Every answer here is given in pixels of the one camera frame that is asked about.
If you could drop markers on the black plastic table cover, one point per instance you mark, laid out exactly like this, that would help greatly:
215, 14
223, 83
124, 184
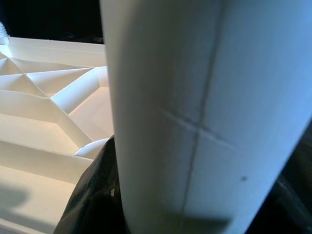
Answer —
80, 37

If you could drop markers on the white plastic children table top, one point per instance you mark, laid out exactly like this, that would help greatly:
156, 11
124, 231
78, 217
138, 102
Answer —
36, 122

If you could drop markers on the white plastic table leg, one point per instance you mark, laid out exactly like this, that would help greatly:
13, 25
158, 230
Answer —
195, 97
4, 35

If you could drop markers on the black door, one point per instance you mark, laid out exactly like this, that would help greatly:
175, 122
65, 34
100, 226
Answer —
48, 12

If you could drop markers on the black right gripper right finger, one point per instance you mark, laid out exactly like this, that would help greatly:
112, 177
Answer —
292, 214

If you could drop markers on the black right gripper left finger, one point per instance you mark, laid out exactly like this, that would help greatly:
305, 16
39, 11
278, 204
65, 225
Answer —
97, 195

